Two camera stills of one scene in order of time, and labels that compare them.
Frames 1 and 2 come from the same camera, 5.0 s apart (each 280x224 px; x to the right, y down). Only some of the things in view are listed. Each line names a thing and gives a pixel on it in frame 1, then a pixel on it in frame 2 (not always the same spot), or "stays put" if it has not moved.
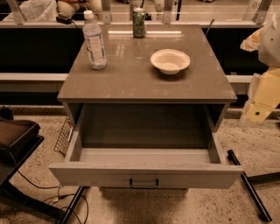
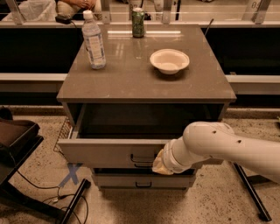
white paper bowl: x=170 y=61 stays put
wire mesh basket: x=65 y=137 stays put
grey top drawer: x=144 y=167 → x=128 y=135
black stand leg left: x=73 y=204 stays put
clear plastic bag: x=34 y=10 stays put
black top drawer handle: x=143 y=186 → x=136 y=165
